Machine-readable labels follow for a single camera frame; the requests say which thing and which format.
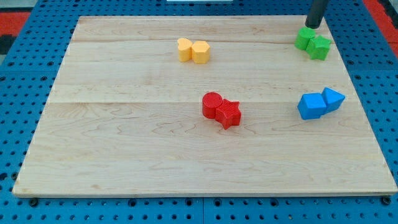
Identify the yellow hexagon block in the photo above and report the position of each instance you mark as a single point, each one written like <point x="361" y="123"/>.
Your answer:
<point x="200" y="52"/>

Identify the red cylinder block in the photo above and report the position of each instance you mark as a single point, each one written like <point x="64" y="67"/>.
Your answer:
<point x="210" y="102"/>

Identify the blue triangle block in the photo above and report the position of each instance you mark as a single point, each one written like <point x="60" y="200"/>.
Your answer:
<point x="333" y="99"/>

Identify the blue cube block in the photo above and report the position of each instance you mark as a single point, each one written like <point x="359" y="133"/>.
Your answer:
<point x="311" y="106"/>

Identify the light wooden board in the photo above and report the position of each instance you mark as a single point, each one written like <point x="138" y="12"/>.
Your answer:
<point x="124" y="116"/>

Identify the red star block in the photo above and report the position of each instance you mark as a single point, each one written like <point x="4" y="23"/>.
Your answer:
<point x="228" y="114"/>

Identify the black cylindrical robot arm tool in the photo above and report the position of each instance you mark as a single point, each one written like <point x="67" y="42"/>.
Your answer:
<point x="316" y="13"/>

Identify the green cylinder block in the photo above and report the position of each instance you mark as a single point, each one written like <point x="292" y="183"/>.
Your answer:
<point x="303" y="37"/>

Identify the green star block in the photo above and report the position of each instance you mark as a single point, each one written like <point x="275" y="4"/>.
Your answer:
<point x="318" y="48"/>

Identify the yellow heart block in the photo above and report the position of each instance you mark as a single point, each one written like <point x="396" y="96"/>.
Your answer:
<point x="184" y="49"/>

